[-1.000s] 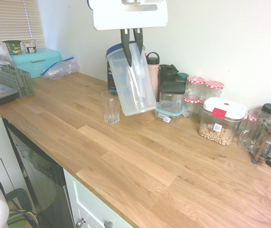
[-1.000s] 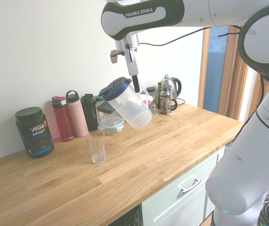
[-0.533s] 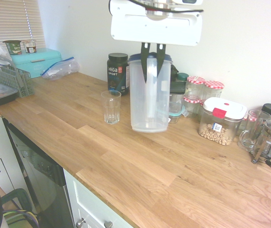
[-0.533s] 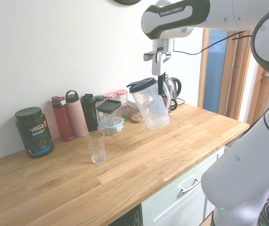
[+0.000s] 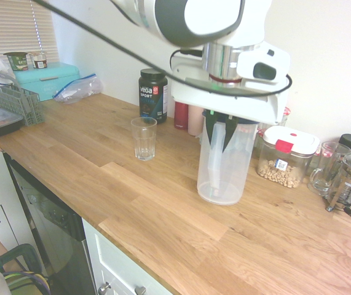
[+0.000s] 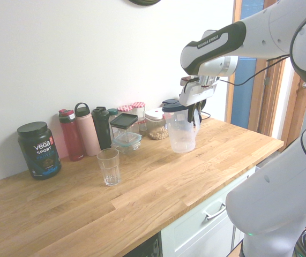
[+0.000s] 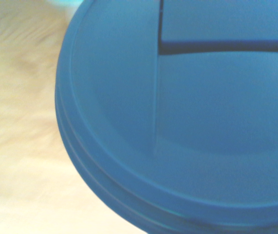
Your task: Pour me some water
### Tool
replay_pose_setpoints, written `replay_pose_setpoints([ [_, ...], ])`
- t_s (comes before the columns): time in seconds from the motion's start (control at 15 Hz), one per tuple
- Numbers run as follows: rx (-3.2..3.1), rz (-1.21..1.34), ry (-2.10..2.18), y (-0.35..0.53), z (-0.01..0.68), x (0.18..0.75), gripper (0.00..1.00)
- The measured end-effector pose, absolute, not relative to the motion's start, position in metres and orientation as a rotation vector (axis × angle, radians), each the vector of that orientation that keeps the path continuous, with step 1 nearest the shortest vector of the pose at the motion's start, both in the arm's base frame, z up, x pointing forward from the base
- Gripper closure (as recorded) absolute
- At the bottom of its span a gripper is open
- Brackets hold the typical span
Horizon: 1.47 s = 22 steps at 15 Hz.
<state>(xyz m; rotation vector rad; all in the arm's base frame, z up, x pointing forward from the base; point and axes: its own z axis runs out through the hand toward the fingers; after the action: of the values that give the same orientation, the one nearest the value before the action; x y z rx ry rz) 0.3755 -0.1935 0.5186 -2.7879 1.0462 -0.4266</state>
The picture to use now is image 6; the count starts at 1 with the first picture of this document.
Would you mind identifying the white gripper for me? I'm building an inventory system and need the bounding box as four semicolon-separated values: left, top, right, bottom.
178;80;219;126

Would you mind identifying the clear pitcher with blue lid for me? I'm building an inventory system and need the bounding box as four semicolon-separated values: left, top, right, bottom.
161;99;202;154

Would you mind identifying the pink water bottle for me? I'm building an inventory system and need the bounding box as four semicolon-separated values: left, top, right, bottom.
74;102;102;156

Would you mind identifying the red water bottle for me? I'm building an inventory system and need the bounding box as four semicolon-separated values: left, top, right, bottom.
58;109;86;162

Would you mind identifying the cereal container with white lid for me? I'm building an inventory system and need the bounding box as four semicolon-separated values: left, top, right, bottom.
144;109;169;141

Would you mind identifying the jar with red gingham lid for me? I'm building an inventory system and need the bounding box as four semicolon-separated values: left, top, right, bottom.
130;101;146;122
117;105;134;118
137;119;148;137

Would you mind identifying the blue door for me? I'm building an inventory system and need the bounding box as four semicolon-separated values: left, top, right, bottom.
233;0;265;126

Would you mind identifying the square container with black lid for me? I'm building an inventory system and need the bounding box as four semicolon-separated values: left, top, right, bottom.
109;113;140;141

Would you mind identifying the glass container with teal lid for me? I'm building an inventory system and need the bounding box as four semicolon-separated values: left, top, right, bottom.
110;133;143;155

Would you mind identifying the glass jar with green lid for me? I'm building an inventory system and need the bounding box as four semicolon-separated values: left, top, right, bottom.
107;108;120;140

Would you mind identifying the black shaker bottle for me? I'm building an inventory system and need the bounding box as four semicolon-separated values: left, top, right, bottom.
91;106;113;150

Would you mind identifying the clear faceted drinking glass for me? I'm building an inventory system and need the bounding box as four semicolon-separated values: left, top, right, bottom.
96;149;121;187

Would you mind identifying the white cabinet front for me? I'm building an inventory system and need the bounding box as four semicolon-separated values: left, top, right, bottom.
160;165;258;257

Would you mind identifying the black dishwasher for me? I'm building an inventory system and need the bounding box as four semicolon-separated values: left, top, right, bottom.
123;232;163;257

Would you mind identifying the black Vega protein tub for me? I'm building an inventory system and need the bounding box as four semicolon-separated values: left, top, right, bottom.
17;122;62;180

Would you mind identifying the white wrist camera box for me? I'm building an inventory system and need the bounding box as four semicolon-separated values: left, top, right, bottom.
180;75;199;86

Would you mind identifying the thin black camera cable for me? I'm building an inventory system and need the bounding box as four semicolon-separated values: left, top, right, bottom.
218;55;290;87

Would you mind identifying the wooden door frame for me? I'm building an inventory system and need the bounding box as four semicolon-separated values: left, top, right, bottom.
224;0;306;142

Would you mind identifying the white drawer handle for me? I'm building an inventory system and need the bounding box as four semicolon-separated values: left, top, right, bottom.
203;202;227;221

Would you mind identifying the round black wall object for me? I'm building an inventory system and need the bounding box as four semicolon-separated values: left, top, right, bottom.
128;0;162;6

